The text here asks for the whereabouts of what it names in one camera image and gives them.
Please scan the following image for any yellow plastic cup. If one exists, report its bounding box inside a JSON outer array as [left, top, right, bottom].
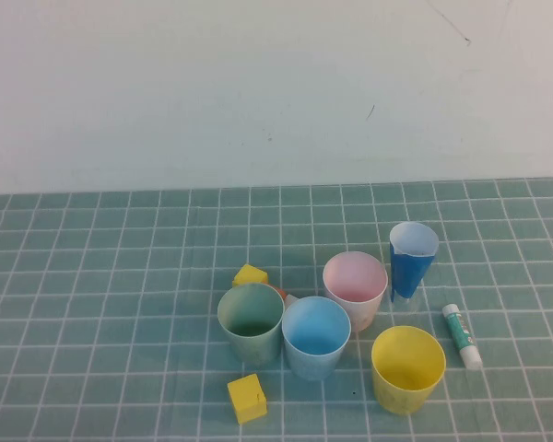
[[371, 325, 447, 416]]

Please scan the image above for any pink plastic cup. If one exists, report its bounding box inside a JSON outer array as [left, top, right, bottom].
[[322, 250, 389, 333]]

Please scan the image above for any teal grid tablecloth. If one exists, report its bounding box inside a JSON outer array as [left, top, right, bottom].
[[0, 178, 553, 442]]

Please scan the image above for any light blue plastic cup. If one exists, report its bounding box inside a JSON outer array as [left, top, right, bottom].
[[281, 296, 352, 382]]

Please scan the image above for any dark blue measuring cup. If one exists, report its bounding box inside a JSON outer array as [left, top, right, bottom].
[[389, 221, 440, 304]]

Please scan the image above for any plain yellow foam cube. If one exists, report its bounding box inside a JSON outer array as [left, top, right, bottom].
[[231, 263, 269, 289]]

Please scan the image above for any green white glue stick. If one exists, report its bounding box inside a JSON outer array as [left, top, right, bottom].
[[441, 303, 484, 371]]

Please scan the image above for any green plastic cup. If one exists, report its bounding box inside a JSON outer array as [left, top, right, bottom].
[[217, 282, 286, 367]]

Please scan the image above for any notched yellow foam cube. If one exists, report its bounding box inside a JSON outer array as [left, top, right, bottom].
[[227, 373, 268, 425]]

